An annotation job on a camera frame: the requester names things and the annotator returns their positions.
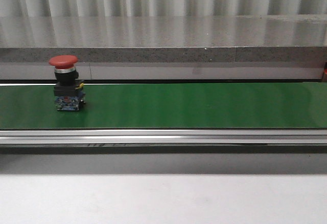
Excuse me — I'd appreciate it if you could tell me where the grey speckled stone counter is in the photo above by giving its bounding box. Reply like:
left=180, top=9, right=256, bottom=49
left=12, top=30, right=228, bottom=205
left=1, top=15, right=326, bottom=83

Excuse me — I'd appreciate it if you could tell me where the green conveyor belt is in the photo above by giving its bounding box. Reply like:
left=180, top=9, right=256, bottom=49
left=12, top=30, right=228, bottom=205
left=1, top=82, right=326, bottom=129

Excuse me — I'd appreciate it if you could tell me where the red plastic tray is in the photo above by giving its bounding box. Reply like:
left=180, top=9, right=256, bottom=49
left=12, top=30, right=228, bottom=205
left=321, top=63, right=327, bottom=82

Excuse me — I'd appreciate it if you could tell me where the aluminium conveyor frame rail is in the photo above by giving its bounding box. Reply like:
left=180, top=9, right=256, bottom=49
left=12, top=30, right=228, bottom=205
left=1, top=129, right=326, bottom=154

